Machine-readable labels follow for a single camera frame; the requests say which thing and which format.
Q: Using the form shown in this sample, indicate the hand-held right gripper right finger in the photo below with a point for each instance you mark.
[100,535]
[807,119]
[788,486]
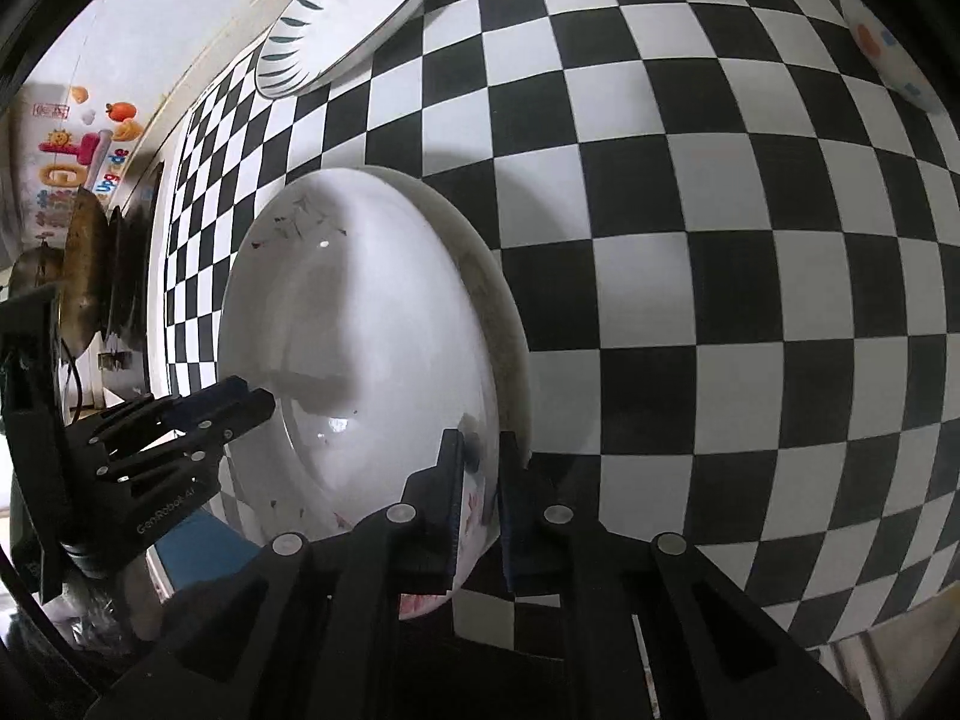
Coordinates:
[514,510]

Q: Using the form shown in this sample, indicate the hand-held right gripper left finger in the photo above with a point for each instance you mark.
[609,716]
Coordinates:
[456,487]

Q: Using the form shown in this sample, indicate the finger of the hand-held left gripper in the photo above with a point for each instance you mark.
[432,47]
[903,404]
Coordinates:
[202,399]
[232,420]

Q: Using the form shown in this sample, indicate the large white bowl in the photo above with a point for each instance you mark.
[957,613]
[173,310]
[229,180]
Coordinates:
[360,330]

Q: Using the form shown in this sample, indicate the cream white plate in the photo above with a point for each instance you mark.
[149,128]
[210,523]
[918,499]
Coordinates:
[499,300]

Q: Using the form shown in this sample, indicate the white bowl with coloured dots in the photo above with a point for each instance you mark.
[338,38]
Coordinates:
[877,45]

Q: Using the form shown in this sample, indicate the black plate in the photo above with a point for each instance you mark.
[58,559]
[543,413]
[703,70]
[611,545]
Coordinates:
[126,277]

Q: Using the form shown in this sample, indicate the blue box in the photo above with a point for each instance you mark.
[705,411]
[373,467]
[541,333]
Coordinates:
[187,577]

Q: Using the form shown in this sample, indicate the brown glazed plate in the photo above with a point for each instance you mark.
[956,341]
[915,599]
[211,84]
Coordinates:
[82,270]

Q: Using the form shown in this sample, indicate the brown bowl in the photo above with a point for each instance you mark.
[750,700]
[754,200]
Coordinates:
[34,268]

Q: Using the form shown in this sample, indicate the black white checkered tablecloth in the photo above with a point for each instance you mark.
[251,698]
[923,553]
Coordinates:
[675,315]

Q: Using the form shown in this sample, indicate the white plate with leaf pattern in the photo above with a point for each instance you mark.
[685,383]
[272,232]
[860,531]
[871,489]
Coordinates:
[337,22]

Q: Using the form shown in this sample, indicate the colourful wall sticker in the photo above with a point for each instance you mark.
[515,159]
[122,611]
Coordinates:
[82,150]

